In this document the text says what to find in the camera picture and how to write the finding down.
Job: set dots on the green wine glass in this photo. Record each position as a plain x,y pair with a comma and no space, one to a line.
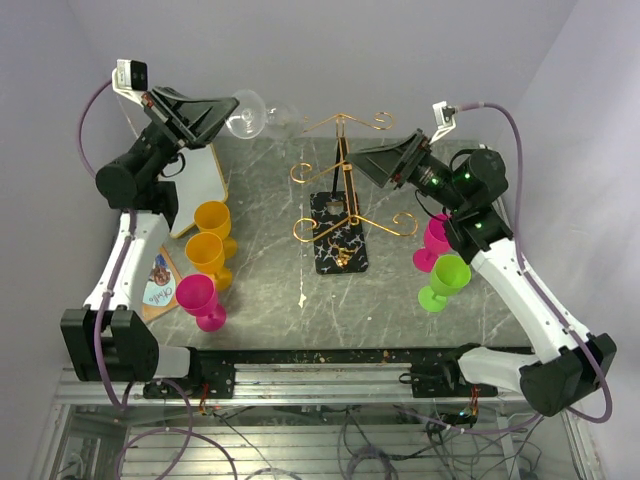
448,277

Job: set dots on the black gold wine glass rack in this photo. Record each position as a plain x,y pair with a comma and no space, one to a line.
335,225

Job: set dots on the orange picture book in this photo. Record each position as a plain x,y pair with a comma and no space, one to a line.
159,292

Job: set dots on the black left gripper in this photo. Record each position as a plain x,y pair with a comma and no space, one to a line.
201,119

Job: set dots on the yellow wine glass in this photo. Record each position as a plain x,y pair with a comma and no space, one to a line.
214,217
206,253

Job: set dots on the pink wine glass front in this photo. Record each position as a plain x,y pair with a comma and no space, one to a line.
197,295

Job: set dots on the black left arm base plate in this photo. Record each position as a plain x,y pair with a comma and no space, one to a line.
200,375

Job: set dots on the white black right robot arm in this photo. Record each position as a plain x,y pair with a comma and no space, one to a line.
567,362

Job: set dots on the pink wine glass back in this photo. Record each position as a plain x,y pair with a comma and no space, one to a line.
435,244

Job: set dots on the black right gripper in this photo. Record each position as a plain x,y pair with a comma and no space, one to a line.
397,161

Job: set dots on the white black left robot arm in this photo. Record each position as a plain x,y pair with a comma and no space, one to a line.
106,338

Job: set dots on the pink wine glass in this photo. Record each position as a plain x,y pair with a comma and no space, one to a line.
197,295
435,244

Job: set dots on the clear wine glass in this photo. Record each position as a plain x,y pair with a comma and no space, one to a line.
253,117

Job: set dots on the aluminium rail frame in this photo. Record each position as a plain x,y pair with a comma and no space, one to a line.
315,415

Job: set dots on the white gold framed board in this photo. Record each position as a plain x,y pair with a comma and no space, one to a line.
198,179

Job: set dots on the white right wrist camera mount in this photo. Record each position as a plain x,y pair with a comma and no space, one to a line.
444,115

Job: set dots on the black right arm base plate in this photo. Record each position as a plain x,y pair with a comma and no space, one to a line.
435,373

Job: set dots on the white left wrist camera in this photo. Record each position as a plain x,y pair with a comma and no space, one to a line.
130,76

